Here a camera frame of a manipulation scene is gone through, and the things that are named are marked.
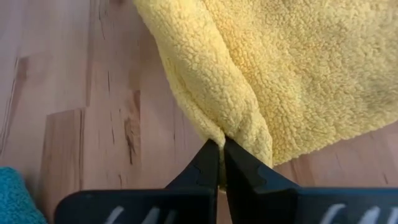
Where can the yellow microfiber towel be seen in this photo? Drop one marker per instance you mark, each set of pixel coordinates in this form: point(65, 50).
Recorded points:
point(280, 77)

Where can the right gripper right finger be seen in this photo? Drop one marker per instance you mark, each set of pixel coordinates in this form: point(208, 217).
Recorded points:
point(280, 205)

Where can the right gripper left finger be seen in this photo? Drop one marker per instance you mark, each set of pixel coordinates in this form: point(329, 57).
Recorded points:
point(174, 205)

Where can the teal microfiber towel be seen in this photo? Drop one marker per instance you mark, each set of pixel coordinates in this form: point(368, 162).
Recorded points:
point(15, 199)

